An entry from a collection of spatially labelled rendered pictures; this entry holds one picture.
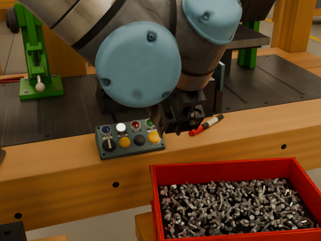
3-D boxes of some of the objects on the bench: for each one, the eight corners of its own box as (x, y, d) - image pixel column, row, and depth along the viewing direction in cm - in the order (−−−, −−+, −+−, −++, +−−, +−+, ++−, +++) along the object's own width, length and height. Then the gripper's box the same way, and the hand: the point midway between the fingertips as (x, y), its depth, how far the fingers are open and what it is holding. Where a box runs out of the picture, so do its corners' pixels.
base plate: (350, 98, 113) (352, 92, 112) (-29, 158, 83) (-32, 151, 82) (274, 58, 148) (275, 53, 147) (-12, 90, 118) (-13, 84, 117)
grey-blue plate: (222, 112, 100) (227, 64, 93) (216, 113, 99) (219, 65, 93) (208, 98, 108) (211, 53, 101) (202, 99, 107) (205, 54, 101)
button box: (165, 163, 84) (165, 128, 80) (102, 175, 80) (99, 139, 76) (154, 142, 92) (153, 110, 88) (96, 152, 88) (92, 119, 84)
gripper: (167, 104, 53) (146, 158, 71) (222, 96, 55) (188, 150, 74) (153, 58, 56) (137, 120, 75) (205, 52, 59) (177, 114, 77)
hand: (160, 120), depth 74 cm, fingers closed
